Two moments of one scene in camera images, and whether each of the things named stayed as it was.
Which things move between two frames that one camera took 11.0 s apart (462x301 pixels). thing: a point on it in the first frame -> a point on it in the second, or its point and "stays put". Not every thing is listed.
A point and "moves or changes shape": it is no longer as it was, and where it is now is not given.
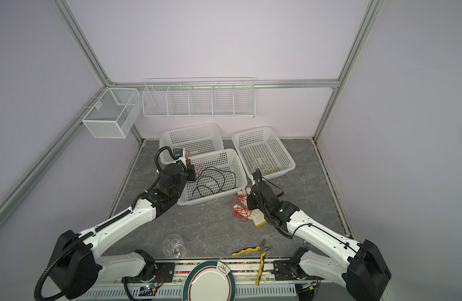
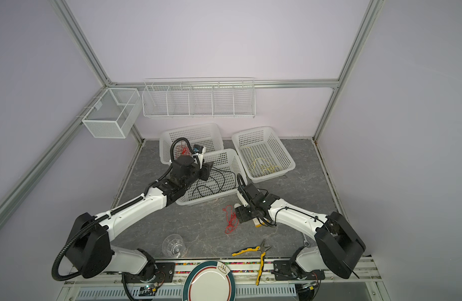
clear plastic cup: x=174 y=246 stays put
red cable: x=240 y=209 moves or changes shape
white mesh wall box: x=113 y=115 stays put
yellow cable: x=262 y=158 stays put
